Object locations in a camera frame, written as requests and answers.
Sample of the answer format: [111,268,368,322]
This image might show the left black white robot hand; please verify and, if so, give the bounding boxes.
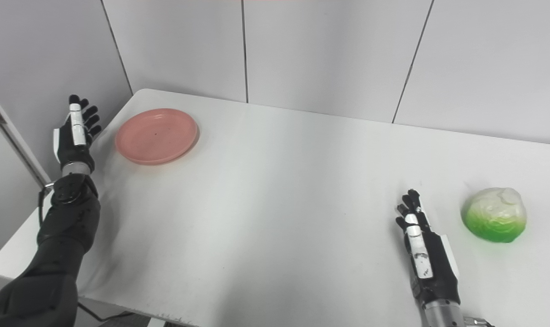
[53,94,103,175]

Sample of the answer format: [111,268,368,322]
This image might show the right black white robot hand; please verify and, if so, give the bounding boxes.
[396,189,461,306]

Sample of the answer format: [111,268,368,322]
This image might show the green white cabbage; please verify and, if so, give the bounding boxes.
[461,187,528,243]

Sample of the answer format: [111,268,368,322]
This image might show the pink round plate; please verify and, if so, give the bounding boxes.
[115,108,199,165]

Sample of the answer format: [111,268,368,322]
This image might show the grey metal partition post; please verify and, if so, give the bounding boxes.
[0,82,52,188]

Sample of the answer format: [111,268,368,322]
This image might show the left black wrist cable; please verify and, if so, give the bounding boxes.
[38,182,55,228]

